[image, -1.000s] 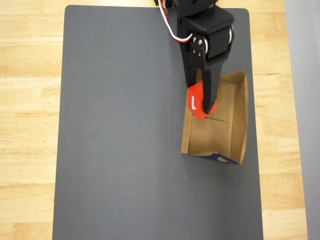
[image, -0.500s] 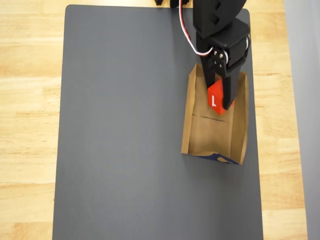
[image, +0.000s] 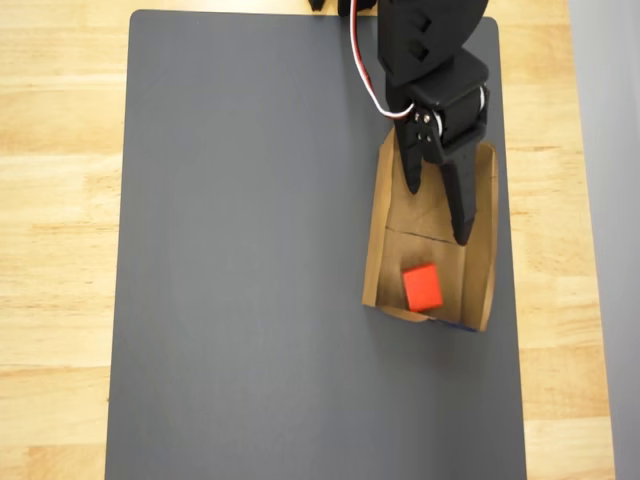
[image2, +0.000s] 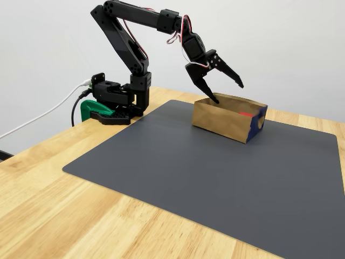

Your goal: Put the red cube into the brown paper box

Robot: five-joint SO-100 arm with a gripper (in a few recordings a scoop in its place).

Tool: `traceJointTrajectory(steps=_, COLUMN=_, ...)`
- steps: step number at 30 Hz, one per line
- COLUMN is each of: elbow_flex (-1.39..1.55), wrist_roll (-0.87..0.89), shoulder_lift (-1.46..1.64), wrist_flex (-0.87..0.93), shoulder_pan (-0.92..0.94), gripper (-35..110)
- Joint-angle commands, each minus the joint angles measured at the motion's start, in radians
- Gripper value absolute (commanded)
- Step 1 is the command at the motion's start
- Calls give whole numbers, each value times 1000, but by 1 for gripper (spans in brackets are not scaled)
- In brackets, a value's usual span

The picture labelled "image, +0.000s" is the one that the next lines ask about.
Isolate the red cube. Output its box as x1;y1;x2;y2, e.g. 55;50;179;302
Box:
402;263;445;312

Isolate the brown paper box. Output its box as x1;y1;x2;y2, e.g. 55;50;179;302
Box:
361;134;500;334

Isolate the grey mat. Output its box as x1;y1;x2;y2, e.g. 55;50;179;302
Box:
103;9;527;480

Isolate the red and white servo wire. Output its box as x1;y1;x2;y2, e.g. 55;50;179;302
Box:
349;0;417;122

